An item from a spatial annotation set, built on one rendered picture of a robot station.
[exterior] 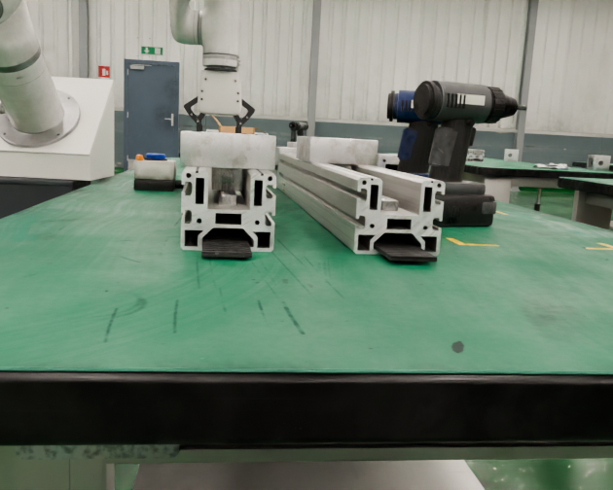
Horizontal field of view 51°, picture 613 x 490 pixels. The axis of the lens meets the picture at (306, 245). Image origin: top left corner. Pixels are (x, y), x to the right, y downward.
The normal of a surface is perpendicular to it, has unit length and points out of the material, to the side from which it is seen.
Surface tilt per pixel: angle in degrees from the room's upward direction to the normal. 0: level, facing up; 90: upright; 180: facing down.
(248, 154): 90
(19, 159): 90
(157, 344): 0
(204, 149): 90
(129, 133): 90
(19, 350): 0
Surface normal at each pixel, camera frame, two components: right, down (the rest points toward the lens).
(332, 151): 0.15, 0.18
